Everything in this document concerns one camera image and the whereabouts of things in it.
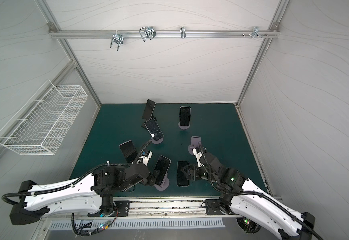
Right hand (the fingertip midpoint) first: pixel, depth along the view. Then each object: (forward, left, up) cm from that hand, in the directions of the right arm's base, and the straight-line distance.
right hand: (190, 164), depth 74 cm
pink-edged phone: (0, +15, -4) cm, 15 cm away
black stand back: (+35, +32, -8) cm, 48 cm away
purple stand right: (+17, -3, -8) cm, 19 cm away
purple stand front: (-8, +13, -9) cm, 18 cm away
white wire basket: (+7, +70, +18) cm, 73 cm away
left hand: (-3, +18, +2) cm, 18 cm away
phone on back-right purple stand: (+35, +4, -3) cm, 35 cm away
